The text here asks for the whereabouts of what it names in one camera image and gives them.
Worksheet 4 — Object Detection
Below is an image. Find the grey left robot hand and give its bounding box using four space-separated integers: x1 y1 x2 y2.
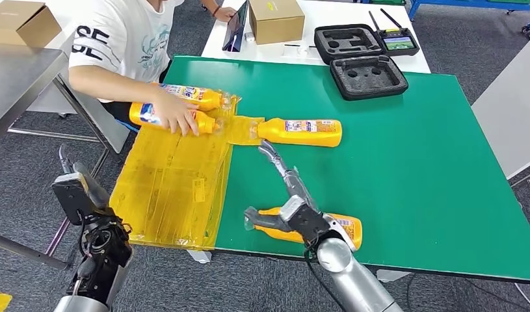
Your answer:
57 144 111 210

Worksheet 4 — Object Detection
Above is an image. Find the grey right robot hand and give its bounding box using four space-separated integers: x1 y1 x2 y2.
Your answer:
244 140 317 234

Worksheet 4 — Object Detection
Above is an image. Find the person's right hand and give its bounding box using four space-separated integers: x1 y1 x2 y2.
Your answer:
150 90 202 138

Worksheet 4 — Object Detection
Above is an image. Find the person's left hand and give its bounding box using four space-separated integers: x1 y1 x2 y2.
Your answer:
213 5 238 23

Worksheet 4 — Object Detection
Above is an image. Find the orange detergent bottle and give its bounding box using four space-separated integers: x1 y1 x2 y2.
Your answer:
159 83 232 112
245 207 364 252
250 118 343 148
129 102 224 135

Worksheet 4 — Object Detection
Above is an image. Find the dark tablet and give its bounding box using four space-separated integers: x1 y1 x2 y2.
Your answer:
222 0 250 53

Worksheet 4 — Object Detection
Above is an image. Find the tall brown cardboard box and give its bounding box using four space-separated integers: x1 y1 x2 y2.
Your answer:
249 0 306 46

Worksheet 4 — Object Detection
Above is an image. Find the grey side panel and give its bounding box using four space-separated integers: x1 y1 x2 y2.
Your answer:
27 77 131 153

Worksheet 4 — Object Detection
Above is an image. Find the person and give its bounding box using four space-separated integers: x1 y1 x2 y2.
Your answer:
68 0 239 137

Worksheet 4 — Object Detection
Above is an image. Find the white table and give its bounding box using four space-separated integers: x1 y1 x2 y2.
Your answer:
201 0 432 75

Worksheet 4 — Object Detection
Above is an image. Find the white table foot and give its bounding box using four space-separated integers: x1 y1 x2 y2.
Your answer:
187 250 213 265
377 268 412 284

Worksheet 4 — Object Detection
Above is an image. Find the black foam case half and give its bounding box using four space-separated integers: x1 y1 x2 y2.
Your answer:
328 55 409 102
313 23 386 66

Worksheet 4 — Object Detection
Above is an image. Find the steel table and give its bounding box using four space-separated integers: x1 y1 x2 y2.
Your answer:
0 40 119 270

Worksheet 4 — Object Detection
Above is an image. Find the black remote controller with screen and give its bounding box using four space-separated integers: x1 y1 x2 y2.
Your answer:
368 8 420 57

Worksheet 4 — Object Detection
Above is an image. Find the flat brown cardboard box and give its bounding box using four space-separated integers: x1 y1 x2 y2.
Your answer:
0 0 63 48

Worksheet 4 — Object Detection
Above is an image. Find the grey table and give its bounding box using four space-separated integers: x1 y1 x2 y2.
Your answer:
471 36 530 181

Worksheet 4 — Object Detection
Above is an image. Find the blue metal rack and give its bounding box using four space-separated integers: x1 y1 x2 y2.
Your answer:
407 0 530 40

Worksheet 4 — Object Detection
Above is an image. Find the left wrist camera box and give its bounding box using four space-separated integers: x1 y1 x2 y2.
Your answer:
51 172 98 228

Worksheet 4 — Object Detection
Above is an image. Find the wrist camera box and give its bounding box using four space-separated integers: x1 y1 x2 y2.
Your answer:
280 196 333 246
51 172 98 228

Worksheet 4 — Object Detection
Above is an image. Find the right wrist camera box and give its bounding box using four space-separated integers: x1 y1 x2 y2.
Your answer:
280 196 333 246

